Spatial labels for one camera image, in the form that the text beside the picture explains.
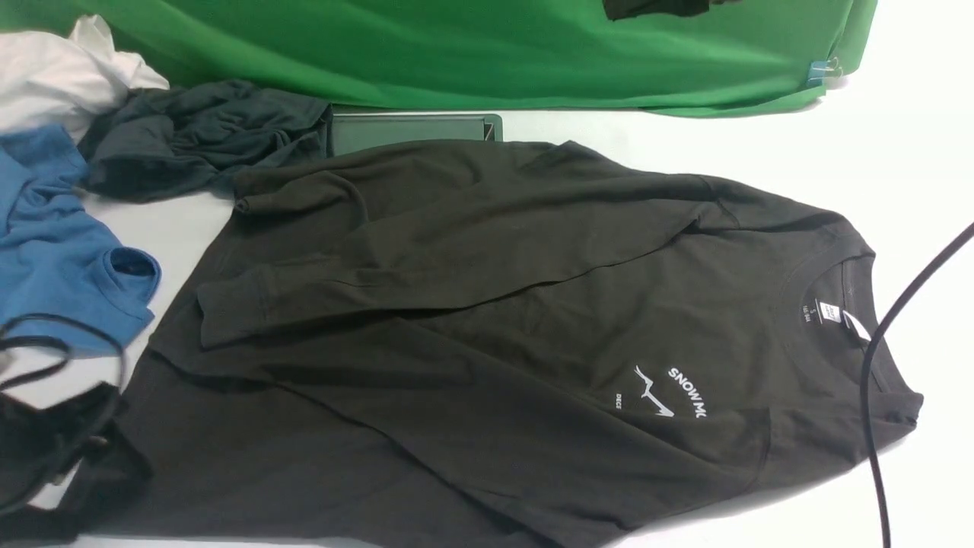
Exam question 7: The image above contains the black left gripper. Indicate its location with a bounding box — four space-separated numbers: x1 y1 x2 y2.
1 383 153 544

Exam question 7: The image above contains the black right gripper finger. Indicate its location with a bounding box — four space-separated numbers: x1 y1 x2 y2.
604 0 740 21

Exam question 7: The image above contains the dark gray long-sleeve shirt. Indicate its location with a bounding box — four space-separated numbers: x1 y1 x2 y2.
80 140 877 547

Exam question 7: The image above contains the blue crumpled shirt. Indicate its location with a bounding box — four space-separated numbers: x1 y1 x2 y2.
1 125 161 356

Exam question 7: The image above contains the dark teal crumpled shirt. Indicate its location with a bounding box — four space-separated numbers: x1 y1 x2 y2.
78 80 333 202

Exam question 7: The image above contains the white crumpled shirt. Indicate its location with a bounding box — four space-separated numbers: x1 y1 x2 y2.
1 15 170 142

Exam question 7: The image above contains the green backdrop cloth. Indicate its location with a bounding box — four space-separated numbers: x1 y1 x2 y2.
2 1 877 118

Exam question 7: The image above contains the blue binder clip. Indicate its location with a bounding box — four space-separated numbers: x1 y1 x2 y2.
806 56 843 88

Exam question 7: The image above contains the dark green flat tray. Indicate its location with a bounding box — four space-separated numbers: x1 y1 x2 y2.
332 113 502 155

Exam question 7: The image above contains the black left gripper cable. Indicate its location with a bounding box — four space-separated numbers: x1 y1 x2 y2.
0 314 126 515

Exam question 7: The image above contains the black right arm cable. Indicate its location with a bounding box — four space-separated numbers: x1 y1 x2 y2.
860 221 974 548

